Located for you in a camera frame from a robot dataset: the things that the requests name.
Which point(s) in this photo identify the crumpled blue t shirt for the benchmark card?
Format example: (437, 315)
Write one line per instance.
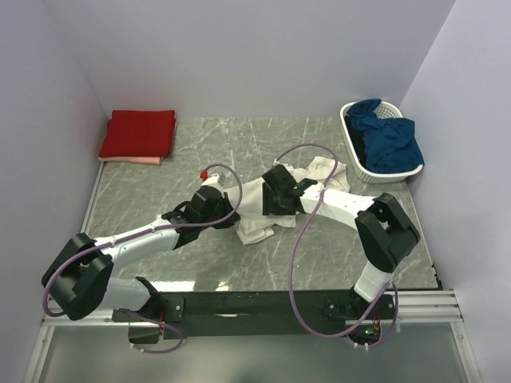
(384, 145)

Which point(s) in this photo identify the aluminium extrusion rail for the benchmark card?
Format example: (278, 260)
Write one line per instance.
(413, 307)

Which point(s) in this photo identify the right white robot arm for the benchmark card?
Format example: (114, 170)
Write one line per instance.
(386, 232)

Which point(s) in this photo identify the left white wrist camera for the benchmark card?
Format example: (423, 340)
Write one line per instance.
(213, 180)

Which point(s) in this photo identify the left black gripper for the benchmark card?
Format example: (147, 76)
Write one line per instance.
(225, 203)

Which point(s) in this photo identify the folded pink t shirt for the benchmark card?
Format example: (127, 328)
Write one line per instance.
(135, 160)

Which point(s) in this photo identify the white plastic laundry basket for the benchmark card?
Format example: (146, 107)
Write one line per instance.
(385, 109)

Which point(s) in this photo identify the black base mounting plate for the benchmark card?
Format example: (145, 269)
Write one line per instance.
(230, 313)

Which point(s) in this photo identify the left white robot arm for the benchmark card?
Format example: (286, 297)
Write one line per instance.
(80, 279)

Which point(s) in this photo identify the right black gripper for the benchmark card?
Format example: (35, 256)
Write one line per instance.
(268, 205)

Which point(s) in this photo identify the folded red t shirt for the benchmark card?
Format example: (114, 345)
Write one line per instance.
(142, 116)

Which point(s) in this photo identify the cream white t shirt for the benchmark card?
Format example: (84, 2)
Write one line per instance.
(259, 214)

